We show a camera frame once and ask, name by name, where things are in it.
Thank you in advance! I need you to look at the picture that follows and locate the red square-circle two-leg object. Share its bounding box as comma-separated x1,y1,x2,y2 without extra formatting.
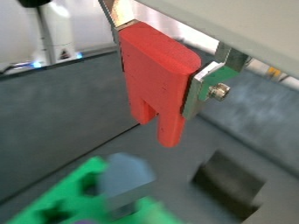
119,22,201,147

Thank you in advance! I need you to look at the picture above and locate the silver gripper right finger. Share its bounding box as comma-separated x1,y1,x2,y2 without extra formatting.
181,42,249,120

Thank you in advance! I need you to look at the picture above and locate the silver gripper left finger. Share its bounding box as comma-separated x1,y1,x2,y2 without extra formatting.
97,0,135,43

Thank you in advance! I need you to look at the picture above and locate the blue pentagon two-leg block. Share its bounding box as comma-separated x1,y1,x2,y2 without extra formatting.
97,152,156,221

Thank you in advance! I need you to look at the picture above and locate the black curved regrasp stand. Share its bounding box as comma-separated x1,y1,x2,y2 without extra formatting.
191,150,265,221

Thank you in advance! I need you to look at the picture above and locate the green shape-sorter fixture base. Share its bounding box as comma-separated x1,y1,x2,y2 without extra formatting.
4,157,184,224

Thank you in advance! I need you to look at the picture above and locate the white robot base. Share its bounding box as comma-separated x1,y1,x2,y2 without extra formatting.
0,0,83,76

